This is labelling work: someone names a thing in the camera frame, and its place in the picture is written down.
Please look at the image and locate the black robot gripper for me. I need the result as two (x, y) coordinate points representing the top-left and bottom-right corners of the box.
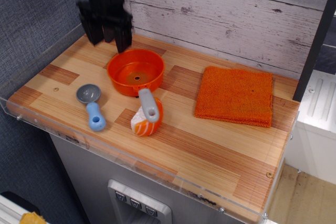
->
(77, 0), (132, 53)

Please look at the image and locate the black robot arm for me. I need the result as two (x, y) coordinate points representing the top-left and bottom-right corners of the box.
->
(77, 0), (132, 53)

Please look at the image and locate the blue spoon grey bowl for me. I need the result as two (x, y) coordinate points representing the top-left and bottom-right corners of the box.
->
(76, 84), (106, 132)

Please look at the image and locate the toy salmon sushi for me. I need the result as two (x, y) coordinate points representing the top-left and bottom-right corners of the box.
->
(131, 97), (164, 137)

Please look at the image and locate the orange folded cloth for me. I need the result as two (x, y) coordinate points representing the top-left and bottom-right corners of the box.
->
(194, 66), (273, 127)

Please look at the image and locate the grey cabinet with dispenser panel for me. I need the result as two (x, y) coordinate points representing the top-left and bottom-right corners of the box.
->
(51, 135), (239, 223)

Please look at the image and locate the clear acrylic table guard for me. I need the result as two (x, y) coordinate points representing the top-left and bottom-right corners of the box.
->
(0, 8), (300, 224)

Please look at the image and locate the yellow object bottom left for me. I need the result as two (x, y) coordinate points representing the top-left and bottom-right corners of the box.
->
(19, 212), (47, 224)

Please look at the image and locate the white side unit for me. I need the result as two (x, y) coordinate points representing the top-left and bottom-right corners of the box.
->
(285, 70), (335, 184)

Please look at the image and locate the black left vertical post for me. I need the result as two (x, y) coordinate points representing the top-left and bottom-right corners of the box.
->
(103, 26), (115, 43)

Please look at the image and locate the black vertical post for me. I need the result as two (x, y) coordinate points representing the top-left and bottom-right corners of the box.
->
(292, 0), (335, 102)
(103, 26), (115, 43)

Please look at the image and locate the black right vertical post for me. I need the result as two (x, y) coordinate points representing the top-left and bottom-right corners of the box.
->
(292, 0), (335, 102)

